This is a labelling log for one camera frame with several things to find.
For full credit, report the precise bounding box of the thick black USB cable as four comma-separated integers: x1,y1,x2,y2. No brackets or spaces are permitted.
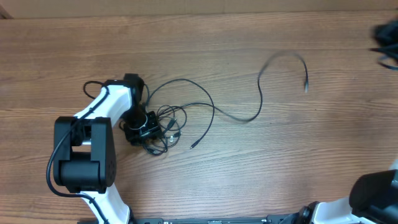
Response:
142,51,309,156

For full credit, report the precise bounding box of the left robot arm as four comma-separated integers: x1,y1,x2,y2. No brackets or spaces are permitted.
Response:
46,73,162,223

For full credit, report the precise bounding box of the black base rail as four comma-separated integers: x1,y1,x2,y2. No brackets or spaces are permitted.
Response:
77,213,299,224

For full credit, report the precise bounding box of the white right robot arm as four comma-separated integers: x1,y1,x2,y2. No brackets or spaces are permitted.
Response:
265,160,397,224

